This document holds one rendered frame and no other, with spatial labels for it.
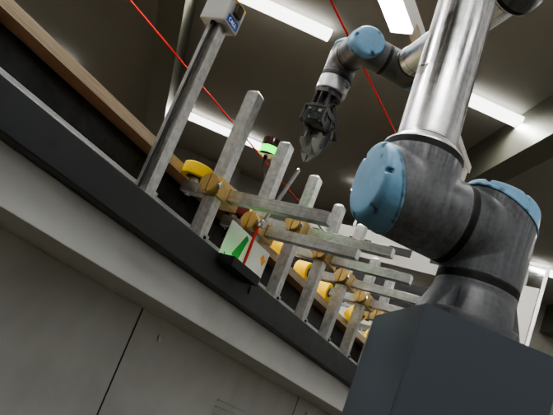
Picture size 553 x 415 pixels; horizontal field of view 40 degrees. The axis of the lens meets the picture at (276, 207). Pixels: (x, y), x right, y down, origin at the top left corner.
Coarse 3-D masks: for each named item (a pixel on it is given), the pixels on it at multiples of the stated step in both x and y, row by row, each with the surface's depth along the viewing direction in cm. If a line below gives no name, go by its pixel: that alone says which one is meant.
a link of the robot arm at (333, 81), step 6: (324, 72) 216; (330, 72) 215; (324, 78) 215; (330, 78) 214; (336, 78) 214; (342, 78) 215; (318, 84) 216; (324, 84) 214; (330, 84) 214; (336, 84) 214; (342, 84) 215; (348, 84) 217; (336, 90) 214; (342, 90) 215; (348, 90) 218; (342, 96) 216
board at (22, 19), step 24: (0, 0) 144; (24, 24) 150; (48, 48) 156; (72, 72) 164; (96, 96) 172; (120, 120) 182; (144, 144) 192; (168, 168) 204; (216, 216) 233; (360, 336) 352
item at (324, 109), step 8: (320, 88) 213; (328, 88) 212; (320, 96) 212; (328, 96) 213; (336, 96) 214; (304, 104) 213; (312, 104) 212; (320, 104) 211; (328, 104) 215; (336, 104) 218; (312, 112) 211; (320, 112) 210; (328, 112) 211; (304, 120) 211; (312, 120) 210; (320, 120) 209; (328, 120) 213; (312, 128) 216; (320, 128) 214; (328, 128) 214
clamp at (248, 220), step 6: (246, 216) 213; (252, 216) 212; (258, 216) 213; (246, 222) 212; (252, 222) 211; (246, 228) 212; (252, 228) 212; (264, 228) 216; (258, 234) 213; (264, 234) 216; (258, 240) 220; (264, 240) 218; (270, 240) 220
